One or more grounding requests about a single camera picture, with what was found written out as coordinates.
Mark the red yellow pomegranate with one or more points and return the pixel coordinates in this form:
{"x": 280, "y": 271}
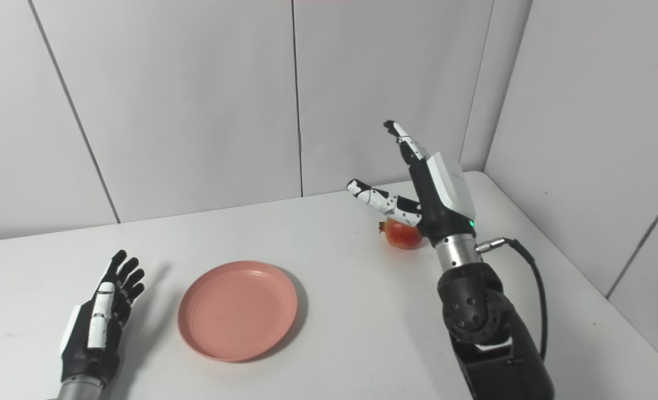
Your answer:
{"x": 401, "y": 236}

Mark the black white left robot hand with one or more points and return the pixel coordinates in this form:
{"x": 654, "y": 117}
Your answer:
{"x": 93, "y": 339}

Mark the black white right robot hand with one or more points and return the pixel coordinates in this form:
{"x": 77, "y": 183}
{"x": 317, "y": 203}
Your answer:
{"x": 440, "y": 194}

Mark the pink round plate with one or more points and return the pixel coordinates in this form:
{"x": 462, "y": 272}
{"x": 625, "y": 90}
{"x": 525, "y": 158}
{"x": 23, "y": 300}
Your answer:
{"x": 237, "y": 311}

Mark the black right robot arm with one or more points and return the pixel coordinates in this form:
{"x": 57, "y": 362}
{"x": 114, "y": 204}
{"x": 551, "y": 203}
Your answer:
{"x": 490, "y": 333}

